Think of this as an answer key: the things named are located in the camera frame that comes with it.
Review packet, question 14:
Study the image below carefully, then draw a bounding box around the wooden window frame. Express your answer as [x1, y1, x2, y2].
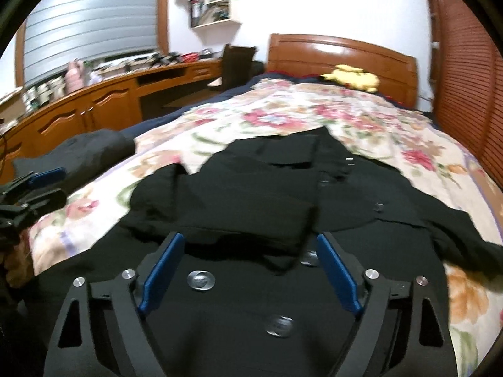
[156, 0, 172, 55]

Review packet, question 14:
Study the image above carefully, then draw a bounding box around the wooden bed headboard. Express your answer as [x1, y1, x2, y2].
[267, 33, 419, 108]

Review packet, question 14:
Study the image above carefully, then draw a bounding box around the grey window blind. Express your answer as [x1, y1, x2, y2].
[21, 0, 160, 87]

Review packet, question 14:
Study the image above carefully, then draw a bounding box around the dark chair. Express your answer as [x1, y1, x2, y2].
[208, 43, 258, 93]

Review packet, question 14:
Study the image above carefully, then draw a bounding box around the yellow plush toy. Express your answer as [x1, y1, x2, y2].
[319, 64, 381, 94]

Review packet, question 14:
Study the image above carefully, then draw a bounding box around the black coat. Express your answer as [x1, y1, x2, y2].
[24, 128, 503, 377]

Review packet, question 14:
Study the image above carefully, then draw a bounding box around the dark grey garment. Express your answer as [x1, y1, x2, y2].
[12, 129, 136, 193]

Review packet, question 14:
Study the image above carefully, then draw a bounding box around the long wooden desk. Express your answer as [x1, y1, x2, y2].
[0, 58, 224, 189]

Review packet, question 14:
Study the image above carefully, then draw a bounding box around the wooden louvered wardrobe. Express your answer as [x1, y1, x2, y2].
[426, 0, 503, 189]

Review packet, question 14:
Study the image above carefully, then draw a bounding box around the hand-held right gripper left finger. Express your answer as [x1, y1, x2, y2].
[43, 232, 185, 377]

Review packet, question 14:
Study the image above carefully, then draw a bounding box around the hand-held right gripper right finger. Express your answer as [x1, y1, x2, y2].
[316, 232, 458, 377]

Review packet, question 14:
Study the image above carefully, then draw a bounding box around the navy bed sheet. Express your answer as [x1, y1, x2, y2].
[120, 71, 268, 142]

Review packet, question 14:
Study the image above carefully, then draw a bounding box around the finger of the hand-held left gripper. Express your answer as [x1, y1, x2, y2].
[10, 188, 67, 221]
[0, 168, 67, 196]

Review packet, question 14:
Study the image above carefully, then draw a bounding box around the floral blanket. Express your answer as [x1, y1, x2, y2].
[29, 78, 503, 362]

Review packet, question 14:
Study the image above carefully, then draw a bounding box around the pink bag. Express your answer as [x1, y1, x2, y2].
[66, 59, 85, 91]

